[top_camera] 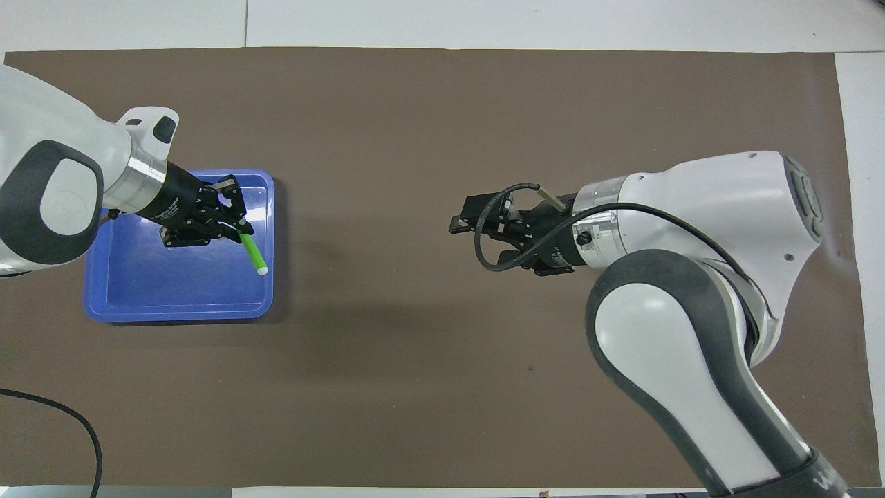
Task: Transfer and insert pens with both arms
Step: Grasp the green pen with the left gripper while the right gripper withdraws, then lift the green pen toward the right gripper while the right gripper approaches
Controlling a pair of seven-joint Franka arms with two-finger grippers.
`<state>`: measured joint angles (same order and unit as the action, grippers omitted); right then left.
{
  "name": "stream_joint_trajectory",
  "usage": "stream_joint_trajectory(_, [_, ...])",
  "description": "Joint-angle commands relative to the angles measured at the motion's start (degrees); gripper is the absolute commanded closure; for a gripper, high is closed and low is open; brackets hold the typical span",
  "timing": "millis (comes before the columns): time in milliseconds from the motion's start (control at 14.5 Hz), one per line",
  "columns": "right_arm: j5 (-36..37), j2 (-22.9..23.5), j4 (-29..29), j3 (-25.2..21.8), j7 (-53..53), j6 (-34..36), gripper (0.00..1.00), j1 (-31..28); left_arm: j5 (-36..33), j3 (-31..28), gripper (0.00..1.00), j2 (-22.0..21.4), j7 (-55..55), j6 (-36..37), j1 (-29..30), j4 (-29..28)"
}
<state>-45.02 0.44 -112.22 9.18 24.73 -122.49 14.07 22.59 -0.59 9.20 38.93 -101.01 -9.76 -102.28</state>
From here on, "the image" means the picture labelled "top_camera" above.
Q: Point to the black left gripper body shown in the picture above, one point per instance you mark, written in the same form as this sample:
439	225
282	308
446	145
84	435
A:
180	200

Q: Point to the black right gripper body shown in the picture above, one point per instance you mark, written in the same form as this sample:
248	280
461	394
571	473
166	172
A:
553	238

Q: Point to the green marker pen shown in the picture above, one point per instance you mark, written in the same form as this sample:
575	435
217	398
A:
254	254

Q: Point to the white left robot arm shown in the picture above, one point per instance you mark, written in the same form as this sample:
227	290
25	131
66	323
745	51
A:
48	124

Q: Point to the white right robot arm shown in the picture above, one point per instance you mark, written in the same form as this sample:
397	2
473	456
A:
691	207

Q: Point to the blue plastic tray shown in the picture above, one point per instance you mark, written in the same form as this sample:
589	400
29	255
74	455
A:
173	283

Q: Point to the brown table mat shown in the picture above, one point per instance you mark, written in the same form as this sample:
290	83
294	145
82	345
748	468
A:
387	346

